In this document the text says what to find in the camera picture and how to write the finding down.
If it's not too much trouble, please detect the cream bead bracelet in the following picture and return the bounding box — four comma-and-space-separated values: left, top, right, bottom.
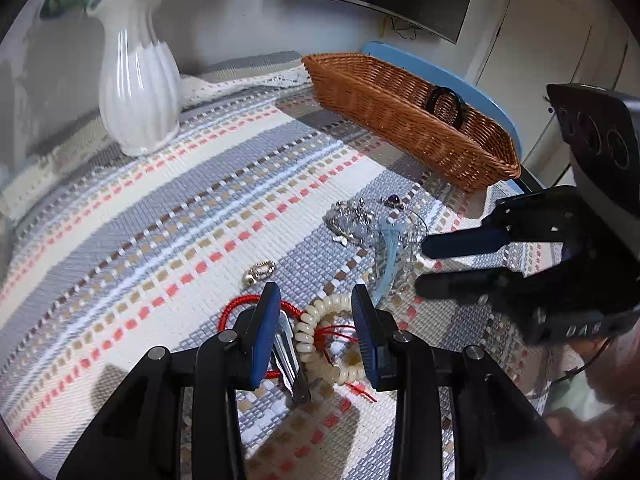
295, 294, 369, 387

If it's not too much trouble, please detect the striped woven tablecloth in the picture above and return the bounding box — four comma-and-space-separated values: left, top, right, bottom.
0, 51, 568, 480

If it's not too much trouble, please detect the black monitor cable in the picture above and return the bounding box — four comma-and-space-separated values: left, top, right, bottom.
377, 15, 419, 41

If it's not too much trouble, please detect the silver chain jewelry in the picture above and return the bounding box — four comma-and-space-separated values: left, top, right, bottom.
324, 199, 382, 247

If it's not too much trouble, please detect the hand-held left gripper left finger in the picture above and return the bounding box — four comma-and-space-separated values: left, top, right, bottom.
56, 282, 282, 480

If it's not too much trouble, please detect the brown wicker basket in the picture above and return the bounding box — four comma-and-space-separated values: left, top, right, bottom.
302, 52, 522, 192

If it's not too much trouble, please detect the white ribbed ceramic vase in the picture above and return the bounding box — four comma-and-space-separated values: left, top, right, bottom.
98, 0, 182, 157

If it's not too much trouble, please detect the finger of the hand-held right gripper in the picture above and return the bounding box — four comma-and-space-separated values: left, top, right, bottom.
415, 266, 553, 333
421, 186, 576, 261

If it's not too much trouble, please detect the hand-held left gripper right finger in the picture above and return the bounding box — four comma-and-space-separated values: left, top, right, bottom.
351, 284, 582, 480

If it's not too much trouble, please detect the white cabinet door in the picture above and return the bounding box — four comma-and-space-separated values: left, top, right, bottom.
474, 0, 632, 111

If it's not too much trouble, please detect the silver hair clip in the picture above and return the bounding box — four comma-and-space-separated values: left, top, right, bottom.
270, 309, 312, 406

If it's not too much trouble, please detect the red cord bracelet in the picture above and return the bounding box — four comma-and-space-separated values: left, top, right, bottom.
220, 296, 379, 404

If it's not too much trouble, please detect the thin silver bangle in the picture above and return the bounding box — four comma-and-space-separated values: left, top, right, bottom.
397, 209, 430, 273

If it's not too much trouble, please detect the light blue hair clip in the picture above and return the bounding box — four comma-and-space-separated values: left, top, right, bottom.
371, 219, 407, 307

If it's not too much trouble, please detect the blue chair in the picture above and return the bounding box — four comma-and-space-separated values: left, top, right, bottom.
362, 41, 545, 194

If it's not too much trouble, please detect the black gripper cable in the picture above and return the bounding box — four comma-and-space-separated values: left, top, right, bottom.
530, 332, 618, 402

